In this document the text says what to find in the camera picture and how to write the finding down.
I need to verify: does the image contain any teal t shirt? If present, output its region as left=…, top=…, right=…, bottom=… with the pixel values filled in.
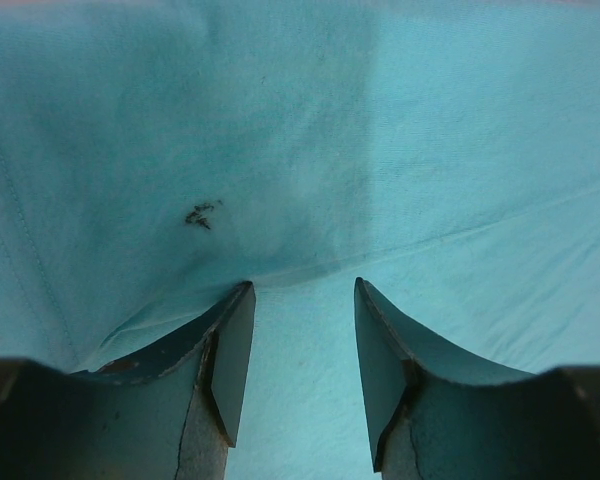
left=0, top=1, right=600, bottom=479

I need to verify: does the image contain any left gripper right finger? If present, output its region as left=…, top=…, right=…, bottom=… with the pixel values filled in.
left=354, top=279, right=600, bottom=479

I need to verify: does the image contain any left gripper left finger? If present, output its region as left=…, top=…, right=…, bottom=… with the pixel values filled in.
left=0, top=282, right=256, bottom=479

